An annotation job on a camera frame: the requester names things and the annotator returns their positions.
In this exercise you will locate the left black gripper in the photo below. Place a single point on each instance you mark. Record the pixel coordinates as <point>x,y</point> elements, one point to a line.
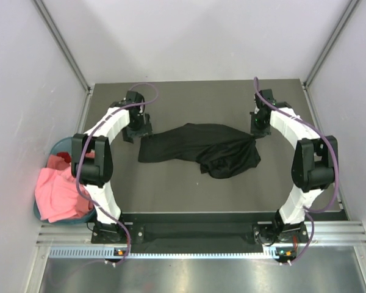
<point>144,130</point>

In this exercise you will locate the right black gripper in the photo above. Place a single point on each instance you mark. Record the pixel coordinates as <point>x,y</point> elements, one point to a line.
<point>256,133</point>

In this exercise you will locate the black t shirt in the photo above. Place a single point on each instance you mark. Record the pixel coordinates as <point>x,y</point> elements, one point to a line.
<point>221,151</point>

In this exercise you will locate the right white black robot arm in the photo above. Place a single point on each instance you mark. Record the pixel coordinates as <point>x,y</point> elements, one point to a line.
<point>314,167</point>

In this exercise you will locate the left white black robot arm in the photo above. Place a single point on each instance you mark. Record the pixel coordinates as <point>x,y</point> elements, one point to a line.
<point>92,163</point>

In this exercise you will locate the teal plastic basket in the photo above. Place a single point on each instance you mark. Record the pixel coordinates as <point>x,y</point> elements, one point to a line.
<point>64,145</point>

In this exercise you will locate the red t shirt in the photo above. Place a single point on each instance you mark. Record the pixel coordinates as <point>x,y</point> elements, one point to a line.
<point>65,156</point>

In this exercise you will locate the pink t shirt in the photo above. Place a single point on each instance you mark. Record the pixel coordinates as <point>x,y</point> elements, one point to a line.
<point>56,193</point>

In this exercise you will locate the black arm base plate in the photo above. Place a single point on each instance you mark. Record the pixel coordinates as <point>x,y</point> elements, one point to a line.
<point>201,233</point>

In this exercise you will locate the grey slotted cable duct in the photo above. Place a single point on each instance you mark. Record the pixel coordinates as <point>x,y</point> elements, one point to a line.
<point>118,253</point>

